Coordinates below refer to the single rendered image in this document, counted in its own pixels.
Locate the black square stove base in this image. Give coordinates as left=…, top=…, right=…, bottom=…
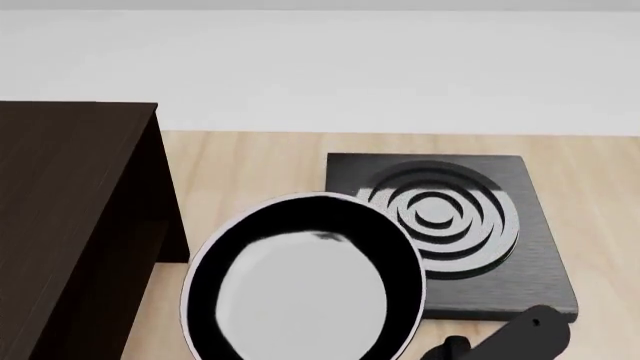
left=324, top=152, right=580, bottom=325

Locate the grey round ringed stove burner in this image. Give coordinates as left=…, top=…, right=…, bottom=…
left=354, top=159, right=522, bottom=282

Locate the dark brown wooden cabinet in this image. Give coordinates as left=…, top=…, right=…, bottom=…
left=0, top=100, right=192, bottom=360

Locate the black frying pan with handle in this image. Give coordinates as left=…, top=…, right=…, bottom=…
left=179, top=191, right=572, bottom=360

